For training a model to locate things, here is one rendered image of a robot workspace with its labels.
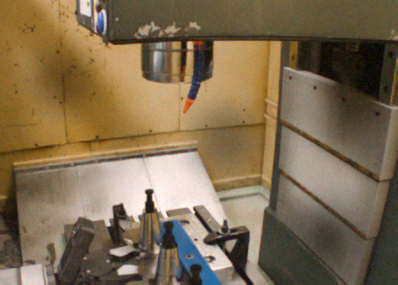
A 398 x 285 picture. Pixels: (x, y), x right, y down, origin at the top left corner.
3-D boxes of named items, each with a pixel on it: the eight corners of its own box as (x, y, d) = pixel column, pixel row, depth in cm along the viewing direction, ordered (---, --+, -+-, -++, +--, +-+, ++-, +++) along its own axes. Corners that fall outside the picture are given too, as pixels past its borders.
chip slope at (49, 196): (27, 306, 146) (12, 246, 135) (22, 217, 204) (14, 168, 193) (255, 265, 171) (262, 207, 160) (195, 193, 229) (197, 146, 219)
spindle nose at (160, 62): (224, 83, 91) (225, 27, 86) (147, 86, 87) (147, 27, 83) (201, 68, 105) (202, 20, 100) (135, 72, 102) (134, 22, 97)
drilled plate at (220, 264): (145, 298, 105) (144, 282, 103) (119, 238, 130) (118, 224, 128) (231, 280, 111) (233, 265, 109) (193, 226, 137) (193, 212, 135)
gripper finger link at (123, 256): (153, 262, 85) (110, 276, 81) (152, 236, 82) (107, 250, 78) (161, 270, 83) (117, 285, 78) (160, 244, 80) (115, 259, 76)
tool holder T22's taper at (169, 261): (185, 288, 65) (186, 252, 62) (155, 290, 64) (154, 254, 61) (181, 272, 69) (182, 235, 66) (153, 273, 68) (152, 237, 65)
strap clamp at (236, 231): (204, 272, 121) (207, 226, 115) (201, 265, 124) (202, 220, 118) (247, 262, 125) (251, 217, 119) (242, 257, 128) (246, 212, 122)
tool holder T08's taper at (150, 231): (166, 249, 74) (165, 214, 72) (140, 252, 73) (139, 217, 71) (161, 235, 78) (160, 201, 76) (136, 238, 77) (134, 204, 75)
